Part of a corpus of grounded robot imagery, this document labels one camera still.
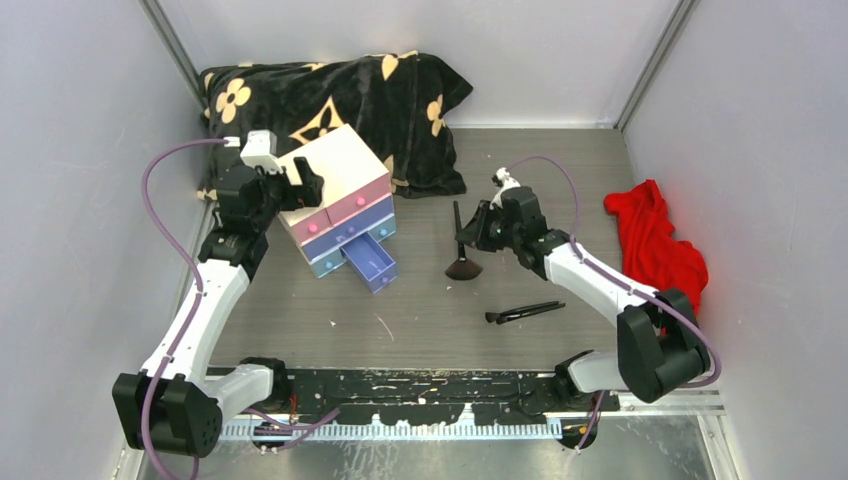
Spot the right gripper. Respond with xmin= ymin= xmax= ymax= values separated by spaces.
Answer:
xmin=456 ymin=200 xmax=521 ymax=253

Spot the large powder brush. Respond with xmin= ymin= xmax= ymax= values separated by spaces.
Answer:
xmin=444 ymin=200 xmax=483 ymax=281

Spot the white drawer organizer box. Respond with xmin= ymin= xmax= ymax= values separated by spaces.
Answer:
xmin=279 ymin=125 xmax=391 ymax=257

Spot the pink drawer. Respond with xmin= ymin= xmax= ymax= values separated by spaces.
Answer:
xmin=325 ymin=174 xmax=391 ymax=225
xmin=284 ymin=209 xmax=332 ymax=245

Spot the blue drawer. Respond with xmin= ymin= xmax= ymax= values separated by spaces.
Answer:
xmin=368 ymin=215 xmax=397 ymax=242
xmin=310 ymin=249 xmax=346 ymax=278

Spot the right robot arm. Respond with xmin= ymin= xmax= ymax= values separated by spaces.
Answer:
xmin=456 ymin=186 xmax=722 ymax=411

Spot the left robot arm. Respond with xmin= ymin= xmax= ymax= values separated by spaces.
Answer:
xmin=112 ymin=156 xmax=324 ymax=458

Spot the black makeup brush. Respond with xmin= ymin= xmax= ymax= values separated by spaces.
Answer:
xmin=484 ymin=301 xmax=566 ymax=325

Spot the black floral plush blanket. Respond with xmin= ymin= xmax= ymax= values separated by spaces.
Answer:
xmin=196 ymin=50 xmax=473 ymax=199

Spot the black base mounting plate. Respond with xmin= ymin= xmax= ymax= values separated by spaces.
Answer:
xmin=254 ymin=368 xmax=598 ymax=426

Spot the red cloth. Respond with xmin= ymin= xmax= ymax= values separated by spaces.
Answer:
xmin=603 ymin=179 xmax=709 ymax=311

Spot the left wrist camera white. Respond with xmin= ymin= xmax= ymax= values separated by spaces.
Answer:
xmin=223 ymin=130 xmax=284 ymax=175

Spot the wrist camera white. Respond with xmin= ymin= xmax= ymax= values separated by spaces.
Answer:
xmin=491 ymin=167 xmax=521 ymax=209
xmin=223 ymin=130 xmax=284 ymax=175

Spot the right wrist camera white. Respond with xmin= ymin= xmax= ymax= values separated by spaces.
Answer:
xmin=491 ymin=167 xmax=521 ymax=209

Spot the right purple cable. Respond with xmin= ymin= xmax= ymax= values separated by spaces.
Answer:
xmin=506 ymin=155 xmax=723 ymax=452

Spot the purple cable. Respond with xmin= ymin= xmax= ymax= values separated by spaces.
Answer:
xmin=506 ymin=155 xmax=723 ymax=452
xmin=140 ymin=137 xmax=340 ymax=480

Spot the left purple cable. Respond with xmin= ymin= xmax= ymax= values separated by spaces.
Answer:
xmin=140 ymin=137 xmax=340 ymax=480

